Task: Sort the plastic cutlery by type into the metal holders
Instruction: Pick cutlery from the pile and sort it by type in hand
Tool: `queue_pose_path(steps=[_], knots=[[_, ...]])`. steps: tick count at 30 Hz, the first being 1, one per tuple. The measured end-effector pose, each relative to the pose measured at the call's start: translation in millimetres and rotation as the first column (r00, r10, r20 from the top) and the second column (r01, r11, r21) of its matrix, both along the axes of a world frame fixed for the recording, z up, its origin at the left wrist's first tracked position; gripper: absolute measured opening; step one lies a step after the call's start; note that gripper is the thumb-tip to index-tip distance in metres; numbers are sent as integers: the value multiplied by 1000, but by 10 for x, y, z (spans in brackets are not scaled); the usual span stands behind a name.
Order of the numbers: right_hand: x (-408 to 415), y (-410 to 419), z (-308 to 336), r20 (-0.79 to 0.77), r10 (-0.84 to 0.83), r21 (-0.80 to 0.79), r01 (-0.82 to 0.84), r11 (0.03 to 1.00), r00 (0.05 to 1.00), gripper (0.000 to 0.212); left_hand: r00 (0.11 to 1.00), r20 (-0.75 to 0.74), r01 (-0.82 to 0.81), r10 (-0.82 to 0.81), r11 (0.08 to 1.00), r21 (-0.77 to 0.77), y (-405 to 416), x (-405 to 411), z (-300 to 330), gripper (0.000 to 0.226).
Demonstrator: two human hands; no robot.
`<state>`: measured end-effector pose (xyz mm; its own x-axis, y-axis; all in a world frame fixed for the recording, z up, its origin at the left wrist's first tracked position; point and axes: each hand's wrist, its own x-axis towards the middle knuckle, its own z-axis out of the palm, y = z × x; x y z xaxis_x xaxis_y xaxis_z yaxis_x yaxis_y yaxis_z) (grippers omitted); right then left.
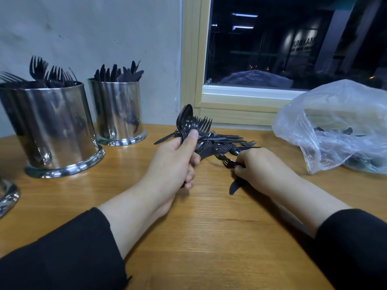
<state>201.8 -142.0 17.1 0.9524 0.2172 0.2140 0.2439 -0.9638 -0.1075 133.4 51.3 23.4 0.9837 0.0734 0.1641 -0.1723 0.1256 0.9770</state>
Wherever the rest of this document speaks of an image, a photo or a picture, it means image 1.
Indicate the person's left hand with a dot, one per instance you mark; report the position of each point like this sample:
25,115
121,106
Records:
166,175

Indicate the person's right hand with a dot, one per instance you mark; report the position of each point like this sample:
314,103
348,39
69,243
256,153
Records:
263,172

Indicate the pile of black plastic cutlery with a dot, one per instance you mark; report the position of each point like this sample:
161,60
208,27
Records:
227,145

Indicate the bunch of black cutlery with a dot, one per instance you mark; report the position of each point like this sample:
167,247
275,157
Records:
185,113

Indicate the bunch of black knives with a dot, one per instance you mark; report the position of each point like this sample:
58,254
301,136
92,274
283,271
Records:
118,74

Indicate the bunch of black forks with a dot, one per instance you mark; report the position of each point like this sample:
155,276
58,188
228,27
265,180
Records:
42,75

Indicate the person's left forearm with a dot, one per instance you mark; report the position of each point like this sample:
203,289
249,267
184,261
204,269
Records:
72,256

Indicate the person's right forearm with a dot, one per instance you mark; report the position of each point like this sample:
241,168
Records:
344,244

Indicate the clear plastic bag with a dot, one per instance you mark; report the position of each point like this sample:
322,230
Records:
332,120

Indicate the dark parked car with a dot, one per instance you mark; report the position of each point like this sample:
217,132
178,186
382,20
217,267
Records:
257,79

